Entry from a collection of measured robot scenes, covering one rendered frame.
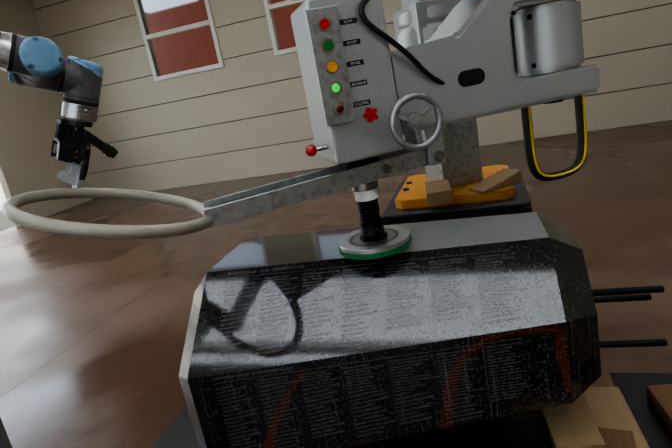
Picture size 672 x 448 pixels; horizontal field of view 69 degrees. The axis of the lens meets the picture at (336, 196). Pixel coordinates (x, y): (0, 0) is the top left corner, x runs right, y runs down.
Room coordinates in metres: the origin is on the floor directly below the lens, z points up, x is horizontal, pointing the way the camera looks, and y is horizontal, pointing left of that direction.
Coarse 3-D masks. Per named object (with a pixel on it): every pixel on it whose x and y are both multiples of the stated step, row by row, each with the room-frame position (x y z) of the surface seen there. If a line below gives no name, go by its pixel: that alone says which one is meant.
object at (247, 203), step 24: (336, 168) 1.41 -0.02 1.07; (360, 168) 1.32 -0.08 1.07; (384, 168) 1.32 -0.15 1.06; (408, 168) 1.35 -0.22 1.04; (240, 192) 1.35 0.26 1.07; (264, 192) 1.36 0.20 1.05; (288, 192) 1.27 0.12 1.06; (312, 192) 1.28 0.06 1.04; (216, 216) 1.22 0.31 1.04; (240, 216) 1.24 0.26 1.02
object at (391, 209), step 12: (396, 192) 2.32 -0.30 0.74; (516, 192) 1.93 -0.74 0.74; (468, 204) 1.89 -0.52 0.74; (480, 204) 1.86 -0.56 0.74; (492, 204) 1.83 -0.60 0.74; (504, 204) 1.81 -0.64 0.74; (516, 204) 1.80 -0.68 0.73; (528, 204) 1.78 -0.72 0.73; (384, 216) 1.96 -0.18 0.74; (396, 216) 1.95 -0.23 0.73; (408, 216) 1.93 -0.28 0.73; (420, 216) 1.91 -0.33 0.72; (432, 216) 1.90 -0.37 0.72; (444, 216) 1.88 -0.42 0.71; (456, 216) 1.87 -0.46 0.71; (468, 216) 1.85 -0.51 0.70; (480, 216) 1.84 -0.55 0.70
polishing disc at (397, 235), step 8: (352, 232) 1.46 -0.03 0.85; (360, 232) 1.45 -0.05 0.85; (392, 232) 1.39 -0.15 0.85; (400, 232) 1.38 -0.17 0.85; (408, 232) 1.36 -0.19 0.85; (344, 240) 1.40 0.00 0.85; (352, 240) 1.39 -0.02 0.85; (384, 240) 1.33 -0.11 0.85; (392, 240) 1.32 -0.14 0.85; (400, 240) 1.31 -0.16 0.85; (344, 248) 1.33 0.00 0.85; (352, 248) 1.32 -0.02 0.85; (360, 248) 1.30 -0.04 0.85; (368, 248) 1.29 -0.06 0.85; (376, 248) 1.28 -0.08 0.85; (384, 248) 1.28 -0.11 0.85; (392, 248) 1.28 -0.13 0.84
